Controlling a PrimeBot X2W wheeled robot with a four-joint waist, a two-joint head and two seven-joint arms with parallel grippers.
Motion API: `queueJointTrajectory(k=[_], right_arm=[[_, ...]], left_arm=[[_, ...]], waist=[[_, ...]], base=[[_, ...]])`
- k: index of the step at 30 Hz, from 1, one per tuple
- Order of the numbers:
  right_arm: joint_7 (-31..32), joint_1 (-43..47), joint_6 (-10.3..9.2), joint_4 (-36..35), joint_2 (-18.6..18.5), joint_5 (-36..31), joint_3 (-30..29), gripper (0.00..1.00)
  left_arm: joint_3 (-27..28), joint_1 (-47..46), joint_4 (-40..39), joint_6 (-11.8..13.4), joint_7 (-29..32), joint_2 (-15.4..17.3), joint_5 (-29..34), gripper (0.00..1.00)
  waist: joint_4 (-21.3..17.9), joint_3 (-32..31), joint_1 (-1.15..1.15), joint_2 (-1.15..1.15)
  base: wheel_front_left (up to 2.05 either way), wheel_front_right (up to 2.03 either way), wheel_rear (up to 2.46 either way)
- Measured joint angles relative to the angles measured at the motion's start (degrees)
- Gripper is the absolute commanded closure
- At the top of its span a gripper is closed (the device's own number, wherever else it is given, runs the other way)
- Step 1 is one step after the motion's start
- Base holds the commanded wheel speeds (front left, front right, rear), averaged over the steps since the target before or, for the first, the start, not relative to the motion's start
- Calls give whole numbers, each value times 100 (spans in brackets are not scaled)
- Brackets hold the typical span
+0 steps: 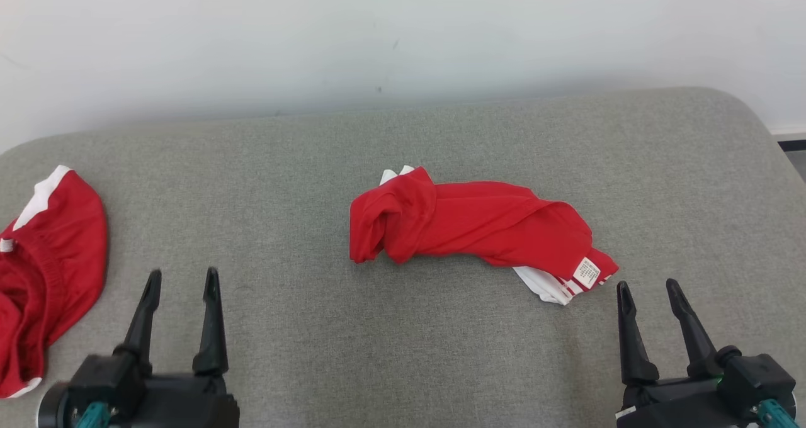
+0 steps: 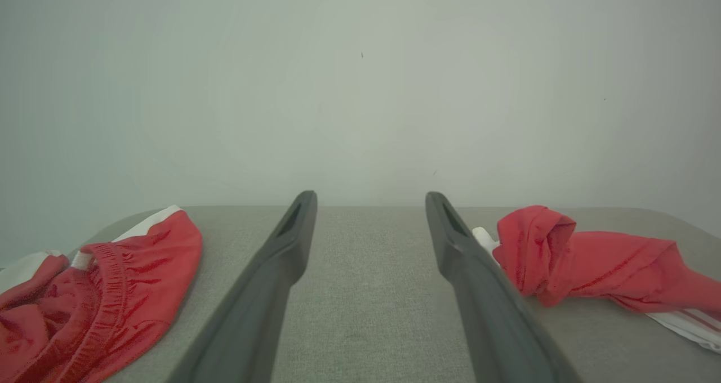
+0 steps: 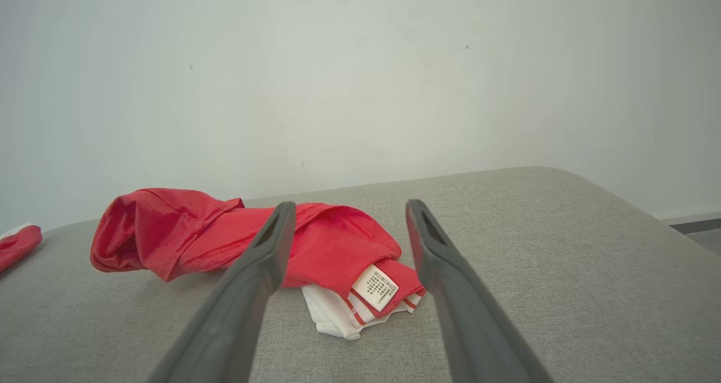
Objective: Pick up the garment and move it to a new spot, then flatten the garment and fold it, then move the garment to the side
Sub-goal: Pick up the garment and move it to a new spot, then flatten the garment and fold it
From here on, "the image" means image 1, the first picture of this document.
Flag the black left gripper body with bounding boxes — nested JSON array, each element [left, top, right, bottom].
[[123, 373, 240, 428]]

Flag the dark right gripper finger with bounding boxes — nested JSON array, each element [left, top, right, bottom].
[[666, 279, 725, 378], [616, 281, 660, 386]]

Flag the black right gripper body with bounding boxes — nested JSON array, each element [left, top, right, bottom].
[[616, 378, 759, 428]]

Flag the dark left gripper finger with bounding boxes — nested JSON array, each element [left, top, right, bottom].
[[192, 267, 229, 377], [113, 269, 162, 377]]

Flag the red shorts with white stripe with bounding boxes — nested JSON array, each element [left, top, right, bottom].
[[0, 166, 109, 398]]

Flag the red Bulls basketball jersey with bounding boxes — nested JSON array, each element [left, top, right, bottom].
[[349, 166, 619, 306]]

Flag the grey fabric sofa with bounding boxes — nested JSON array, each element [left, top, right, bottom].
[[0, 87, 806, 428]]

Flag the teal left camera cable connector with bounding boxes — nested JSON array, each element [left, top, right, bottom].
[[74, 402, 113, 428]]

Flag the teal camera cable connector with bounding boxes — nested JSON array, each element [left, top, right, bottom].
[[752, 398, 799, 428], [74, 402, 113, 428]]

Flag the teal right camera cable connector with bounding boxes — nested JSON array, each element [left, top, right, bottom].
[[752, 398, 799, 428]]

